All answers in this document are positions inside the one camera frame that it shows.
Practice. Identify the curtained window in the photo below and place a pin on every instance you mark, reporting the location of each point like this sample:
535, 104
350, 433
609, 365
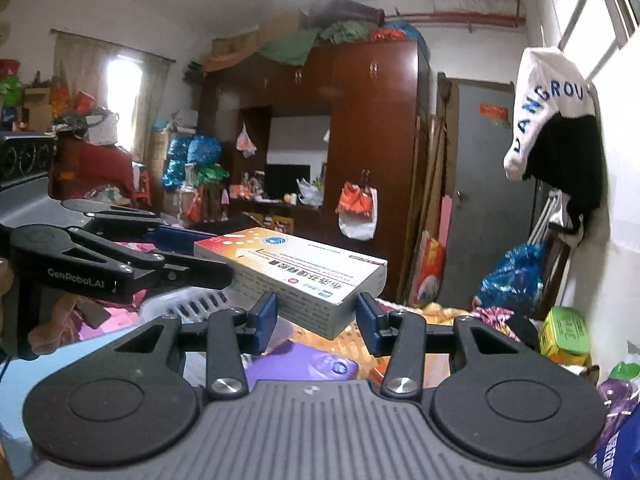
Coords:
150, 90

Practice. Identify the black television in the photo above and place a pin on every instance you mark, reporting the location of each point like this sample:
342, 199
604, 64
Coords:
285, 181

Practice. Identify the folded metal rack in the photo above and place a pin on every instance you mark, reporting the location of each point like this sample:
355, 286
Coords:
547, 215

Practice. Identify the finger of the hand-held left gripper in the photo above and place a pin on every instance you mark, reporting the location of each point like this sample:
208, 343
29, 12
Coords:
200, 273
180, 236

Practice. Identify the white plastic basket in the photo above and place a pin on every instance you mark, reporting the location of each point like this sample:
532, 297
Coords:
185, 305

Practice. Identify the purple plastic bag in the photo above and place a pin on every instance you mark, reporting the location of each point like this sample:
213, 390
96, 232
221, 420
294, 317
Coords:
620, 400

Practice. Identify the green cloth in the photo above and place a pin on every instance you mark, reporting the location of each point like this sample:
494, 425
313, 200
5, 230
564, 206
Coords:
295, 42

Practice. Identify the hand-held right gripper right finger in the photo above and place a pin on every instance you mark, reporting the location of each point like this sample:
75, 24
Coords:
368, 327

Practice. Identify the wooden boards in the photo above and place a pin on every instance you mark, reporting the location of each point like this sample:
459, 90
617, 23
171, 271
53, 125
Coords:
425, 210

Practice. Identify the blue shopping bag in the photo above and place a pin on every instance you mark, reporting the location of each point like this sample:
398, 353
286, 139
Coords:
620, 455

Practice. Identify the orange white plastic bag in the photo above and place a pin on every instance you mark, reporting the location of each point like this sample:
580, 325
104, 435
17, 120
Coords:
352, 200

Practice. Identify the blue plastic bag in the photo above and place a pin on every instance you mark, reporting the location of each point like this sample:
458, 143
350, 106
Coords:
515, 275

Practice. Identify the grey metal door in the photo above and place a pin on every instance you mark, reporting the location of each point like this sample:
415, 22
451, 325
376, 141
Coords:
480, 185

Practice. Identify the purple tissue pack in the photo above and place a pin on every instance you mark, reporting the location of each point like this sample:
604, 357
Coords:
300, 366

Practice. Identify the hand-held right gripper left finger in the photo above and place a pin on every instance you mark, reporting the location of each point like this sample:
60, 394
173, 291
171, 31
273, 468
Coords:
265, 322

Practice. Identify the white orange medicine box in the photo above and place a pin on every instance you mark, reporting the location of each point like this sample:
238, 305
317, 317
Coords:
300, 270

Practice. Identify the white red plastic bag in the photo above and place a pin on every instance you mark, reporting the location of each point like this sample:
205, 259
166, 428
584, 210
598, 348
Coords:
246, 142

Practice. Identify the cardboard box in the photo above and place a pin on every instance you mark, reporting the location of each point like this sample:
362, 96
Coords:
240, 45

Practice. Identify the dark wooden wardrobe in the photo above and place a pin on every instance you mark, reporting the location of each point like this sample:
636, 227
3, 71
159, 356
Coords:
375, 135

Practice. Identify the white black hanging jacket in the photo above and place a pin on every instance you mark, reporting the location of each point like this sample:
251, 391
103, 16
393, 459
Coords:
545, 90

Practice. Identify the green box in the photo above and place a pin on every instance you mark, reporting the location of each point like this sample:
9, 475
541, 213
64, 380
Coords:
565, 332

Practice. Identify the black clothing pile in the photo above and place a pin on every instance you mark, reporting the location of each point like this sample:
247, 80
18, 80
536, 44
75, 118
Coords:
522, 330

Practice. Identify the shiny blue bags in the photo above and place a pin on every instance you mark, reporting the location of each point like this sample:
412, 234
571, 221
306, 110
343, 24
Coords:
195, 155

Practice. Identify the red cloth pile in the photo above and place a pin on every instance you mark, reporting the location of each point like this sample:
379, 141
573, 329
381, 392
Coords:
95, 170

